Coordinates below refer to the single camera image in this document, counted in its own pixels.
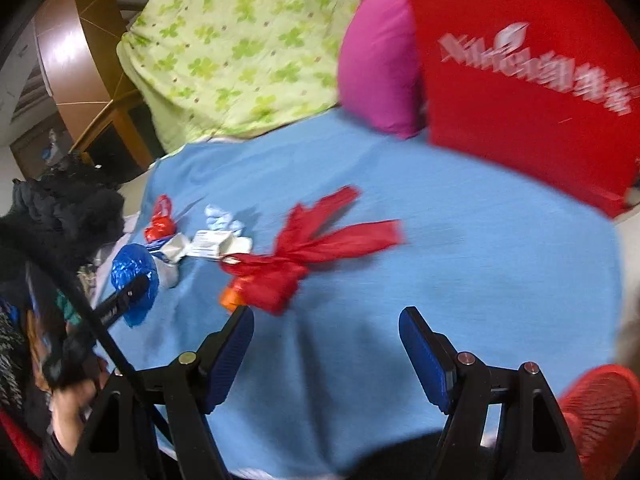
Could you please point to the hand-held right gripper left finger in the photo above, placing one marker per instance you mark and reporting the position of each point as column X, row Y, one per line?
column 231, row 355

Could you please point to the blue bed sheet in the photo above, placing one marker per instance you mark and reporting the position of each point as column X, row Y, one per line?
column 450, row 280

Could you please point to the orange small packet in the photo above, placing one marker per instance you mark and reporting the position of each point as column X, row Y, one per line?
column 231, row 297

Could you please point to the green floral quilt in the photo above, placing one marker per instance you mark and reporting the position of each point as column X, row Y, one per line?
column 240, row 50

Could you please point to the white printed packet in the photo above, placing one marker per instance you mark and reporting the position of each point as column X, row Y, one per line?
column 212, row 244

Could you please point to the red plastic bag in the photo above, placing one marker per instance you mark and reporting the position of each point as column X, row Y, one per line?
column 295, row 255

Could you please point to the person's left hand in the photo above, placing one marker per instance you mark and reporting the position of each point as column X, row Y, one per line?
column 70, row 415

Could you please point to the blue plastic bag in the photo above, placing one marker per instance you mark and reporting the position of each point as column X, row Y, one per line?
column 131, row 262

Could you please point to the pink pillow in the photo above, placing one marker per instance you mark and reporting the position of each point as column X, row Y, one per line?
column 380, row 70

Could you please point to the red printed bag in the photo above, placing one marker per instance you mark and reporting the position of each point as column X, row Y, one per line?
column 525, row 110

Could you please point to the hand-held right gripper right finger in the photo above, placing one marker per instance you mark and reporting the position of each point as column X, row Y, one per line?
column 425, row 360

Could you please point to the black fuzzy cloth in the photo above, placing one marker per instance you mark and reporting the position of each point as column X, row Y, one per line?
column 65, row 210

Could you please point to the red crumpled wrapper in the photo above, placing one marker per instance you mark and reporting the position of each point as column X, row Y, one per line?
column 160, row 225

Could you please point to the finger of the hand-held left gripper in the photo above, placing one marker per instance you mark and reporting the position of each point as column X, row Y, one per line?
column 127, row 294

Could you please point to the red mesh basket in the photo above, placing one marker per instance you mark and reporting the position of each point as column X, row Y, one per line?
column 605, row 420

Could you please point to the wooden cabinet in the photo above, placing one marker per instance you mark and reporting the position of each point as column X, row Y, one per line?
column 75, row 60

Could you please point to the white and blue crumpled wrapper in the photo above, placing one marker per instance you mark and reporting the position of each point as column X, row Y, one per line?
column 220, row 219

